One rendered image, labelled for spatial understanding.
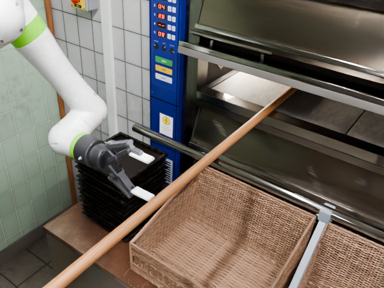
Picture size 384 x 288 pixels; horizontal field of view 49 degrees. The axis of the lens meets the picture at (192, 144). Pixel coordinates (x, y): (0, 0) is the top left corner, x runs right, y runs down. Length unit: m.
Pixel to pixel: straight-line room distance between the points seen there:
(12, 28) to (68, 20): 1.09
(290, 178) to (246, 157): 0.20
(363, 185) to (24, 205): 1.82
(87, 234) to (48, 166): 0.75
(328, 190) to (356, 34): 0.57
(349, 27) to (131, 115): 1.11
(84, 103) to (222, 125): 0.63
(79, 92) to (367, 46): 0.90
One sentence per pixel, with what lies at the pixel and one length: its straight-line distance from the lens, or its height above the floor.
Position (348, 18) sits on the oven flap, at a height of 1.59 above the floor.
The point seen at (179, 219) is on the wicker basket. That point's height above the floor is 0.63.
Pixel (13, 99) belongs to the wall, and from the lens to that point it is 2.28.
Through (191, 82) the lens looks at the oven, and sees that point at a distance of 1.76.
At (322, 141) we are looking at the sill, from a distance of 1.57.
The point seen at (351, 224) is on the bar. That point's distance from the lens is 1.23.
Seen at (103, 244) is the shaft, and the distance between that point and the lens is 1.03.
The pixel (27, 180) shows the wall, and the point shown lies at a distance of 2.53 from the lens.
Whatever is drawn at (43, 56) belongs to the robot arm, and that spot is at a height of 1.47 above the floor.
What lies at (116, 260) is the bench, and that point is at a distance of 1.83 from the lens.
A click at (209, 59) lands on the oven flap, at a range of 1.49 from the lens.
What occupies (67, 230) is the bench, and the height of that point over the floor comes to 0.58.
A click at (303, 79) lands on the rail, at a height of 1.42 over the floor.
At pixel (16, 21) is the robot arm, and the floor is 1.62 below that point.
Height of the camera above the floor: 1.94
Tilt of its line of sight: 33 degrees down
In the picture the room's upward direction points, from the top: 3 degrees clockwise
